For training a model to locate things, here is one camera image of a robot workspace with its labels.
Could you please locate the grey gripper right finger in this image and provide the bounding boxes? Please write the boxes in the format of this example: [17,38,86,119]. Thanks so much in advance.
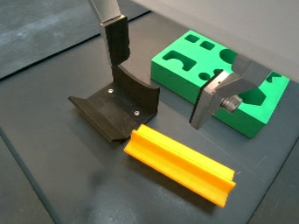
[189,54,270,130]

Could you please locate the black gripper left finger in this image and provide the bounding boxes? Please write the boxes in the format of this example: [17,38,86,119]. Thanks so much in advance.
[87,0,129,67]

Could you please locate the yellow star-profile bar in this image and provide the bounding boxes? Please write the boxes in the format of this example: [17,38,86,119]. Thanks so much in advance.
[124,125,236,207]

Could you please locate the black curved fixture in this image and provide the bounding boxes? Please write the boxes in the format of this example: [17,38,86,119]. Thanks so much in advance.
[69,66,160,142]

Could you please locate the green foam shape-sorter block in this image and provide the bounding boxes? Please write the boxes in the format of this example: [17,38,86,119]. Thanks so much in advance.
[150,30,290,139]

